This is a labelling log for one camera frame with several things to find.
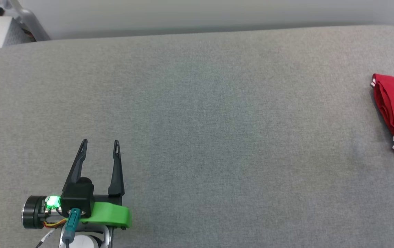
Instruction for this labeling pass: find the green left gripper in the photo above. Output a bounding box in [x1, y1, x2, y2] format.
[21, 139, 132, 229]

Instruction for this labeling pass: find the grey fabric sofa cushion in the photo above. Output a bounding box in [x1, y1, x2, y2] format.
[0, 24, 394, 248]

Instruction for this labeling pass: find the grey metal leg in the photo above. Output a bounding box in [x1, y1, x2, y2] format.
[7, 0, 51, 42]

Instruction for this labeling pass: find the teal cable connector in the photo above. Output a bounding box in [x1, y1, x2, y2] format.
[62, 208, 81, 241]

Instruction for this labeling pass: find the white cable label tag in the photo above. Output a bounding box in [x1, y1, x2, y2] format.
[35, 229, 55, 248]

